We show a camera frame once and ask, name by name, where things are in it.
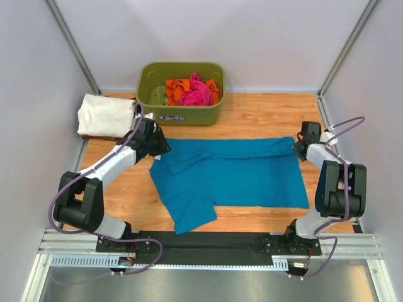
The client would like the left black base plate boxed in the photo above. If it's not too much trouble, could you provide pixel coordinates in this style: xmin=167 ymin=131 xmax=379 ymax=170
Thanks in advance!
xmin=96 ymin=232 xmax=158 ymax=254

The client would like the aluminium frame rail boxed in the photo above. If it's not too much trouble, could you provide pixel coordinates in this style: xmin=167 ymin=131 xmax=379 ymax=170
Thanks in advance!
xmin=38 ymin=228 xmax=383 ymax=260

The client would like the blue t shirt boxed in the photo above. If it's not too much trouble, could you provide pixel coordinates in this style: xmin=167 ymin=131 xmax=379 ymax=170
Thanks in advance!
xmin=150 ymin=137 xmax=309 ymax=235

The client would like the folded white t shirt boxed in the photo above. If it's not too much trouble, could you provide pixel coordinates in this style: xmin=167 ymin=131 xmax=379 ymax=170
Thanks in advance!
xmin=77 ymin=93 xmax=137 ymax=138

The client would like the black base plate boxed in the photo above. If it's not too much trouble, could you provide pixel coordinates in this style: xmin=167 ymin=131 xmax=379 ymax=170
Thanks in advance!
xmin=258 ymin=233 xmax=322 ymax=256
xmin=96 ymin=232 xmax=158 ymax=254

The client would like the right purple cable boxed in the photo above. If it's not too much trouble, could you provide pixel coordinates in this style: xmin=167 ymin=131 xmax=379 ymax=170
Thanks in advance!
xmin=288 ymin=116 xmax=366 ymax=282

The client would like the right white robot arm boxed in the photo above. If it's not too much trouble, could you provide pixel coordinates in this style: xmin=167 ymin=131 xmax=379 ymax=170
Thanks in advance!
xmin=283 ymin=116 xmax=367 ymax=254

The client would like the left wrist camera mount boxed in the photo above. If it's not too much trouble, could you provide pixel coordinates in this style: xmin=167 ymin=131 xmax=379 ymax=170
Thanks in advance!
xmin=134 ymin=113 xmax=156 ymax=126

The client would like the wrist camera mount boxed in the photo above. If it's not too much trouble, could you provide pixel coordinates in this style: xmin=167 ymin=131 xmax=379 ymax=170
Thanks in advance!
xmin=320 ymin=125 xmax=338 ymax=146
xmin=134 ymin=113 xmax=156 ymax=126

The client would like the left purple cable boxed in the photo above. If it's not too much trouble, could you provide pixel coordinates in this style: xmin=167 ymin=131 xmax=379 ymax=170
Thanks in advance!
xmin=48 ymin=103 xmax=164 ymax=286

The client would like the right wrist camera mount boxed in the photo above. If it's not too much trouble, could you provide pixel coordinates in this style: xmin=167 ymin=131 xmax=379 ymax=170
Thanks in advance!
xmin=320 ymin=125 xmax=338 ymax=146

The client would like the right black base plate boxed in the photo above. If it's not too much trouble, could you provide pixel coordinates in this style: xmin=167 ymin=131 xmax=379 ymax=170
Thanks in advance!
xmin=258 ymin=233 xmax=322 ymax=256

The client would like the orange t shirt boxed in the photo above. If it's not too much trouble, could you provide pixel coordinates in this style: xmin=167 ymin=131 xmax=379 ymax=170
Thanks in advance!
xmin=166 ymin=79 xmax=220 ymax=106

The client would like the purple cable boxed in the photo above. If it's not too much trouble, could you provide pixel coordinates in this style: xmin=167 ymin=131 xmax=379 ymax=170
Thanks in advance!
xmin=288 ymin=116 xmax=366 ymax=282
xmin=48 ymin=103 xmax=164 ymax=286

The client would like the white slotted cable duct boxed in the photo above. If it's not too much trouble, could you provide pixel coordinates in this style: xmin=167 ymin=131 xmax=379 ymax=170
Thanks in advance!
xmin=50 ymin=255 xmax=308 ymax=272

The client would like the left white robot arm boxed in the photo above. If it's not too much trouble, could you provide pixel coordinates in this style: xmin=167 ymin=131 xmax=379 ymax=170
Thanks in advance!
xmin=48 ymin=114 xmax=171 ymax=252

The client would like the pink t shirt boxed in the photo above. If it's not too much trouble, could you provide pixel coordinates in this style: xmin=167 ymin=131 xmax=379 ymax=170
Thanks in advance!
xmin=178 ymin=72 xmax=216 ymax=106

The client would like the olive green plastic tub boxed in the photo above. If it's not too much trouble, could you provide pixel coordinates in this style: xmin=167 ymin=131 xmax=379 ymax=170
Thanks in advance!
xmin=136 ymin=62 xmax=225 ymax=126

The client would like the black cloth strip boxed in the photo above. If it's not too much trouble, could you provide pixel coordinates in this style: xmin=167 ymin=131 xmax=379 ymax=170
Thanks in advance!
xmin=134 ymin=231 xmax=273 ymax=266

